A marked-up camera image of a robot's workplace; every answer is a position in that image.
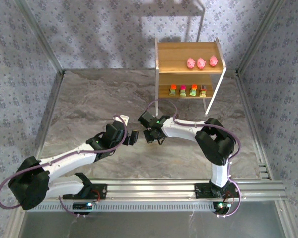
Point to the pink-roofed green toy car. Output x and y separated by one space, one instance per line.
182 90

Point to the pink rubber pig toy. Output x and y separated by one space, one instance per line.
190 63
213 61
201 63

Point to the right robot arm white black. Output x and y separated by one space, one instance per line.
213 143

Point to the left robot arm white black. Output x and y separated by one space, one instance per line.
69 161

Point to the black controller board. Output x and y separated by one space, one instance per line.
82 205
222 206

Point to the grey metal base panel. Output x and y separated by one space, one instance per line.
149 225

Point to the aluminium mounting rail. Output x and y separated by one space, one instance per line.
151 189

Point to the aluminium side rail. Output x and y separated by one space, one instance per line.
52 106
250 116

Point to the wooden shelf with white frame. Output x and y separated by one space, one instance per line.
178 57

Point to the aluminium frame post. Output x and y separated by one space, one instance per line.
260 37
39 37

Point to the aluminium lower frame strut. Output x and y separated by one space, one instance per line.
15 220
285 220

